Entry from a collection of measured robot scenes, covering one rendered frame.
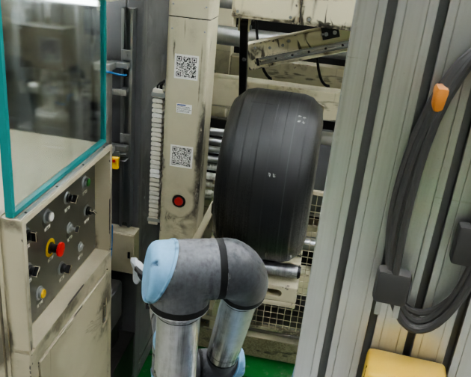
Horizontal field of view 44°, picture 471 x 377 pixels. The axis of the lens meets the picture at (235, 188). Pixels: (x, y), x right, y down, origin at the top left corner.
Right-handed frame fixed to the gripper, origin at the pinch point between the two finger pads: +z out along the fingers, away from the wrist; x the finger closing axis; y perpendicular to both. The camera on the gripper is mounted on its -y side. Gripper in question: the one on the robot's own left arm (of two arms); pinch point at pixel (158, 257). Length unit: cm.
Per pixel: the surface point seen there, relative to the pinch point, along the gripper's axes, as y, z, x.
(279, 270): 9.9, 16.0, 42.9
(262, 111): -39, 23, 26
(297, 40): -57, 62, 45
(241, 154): -28.0, 14.5, 20.2
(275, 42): -55, 65, 38
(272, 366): 97, 72, 79
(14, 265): -3.5, -15.5, -35.7
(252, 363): 98, 76, 70
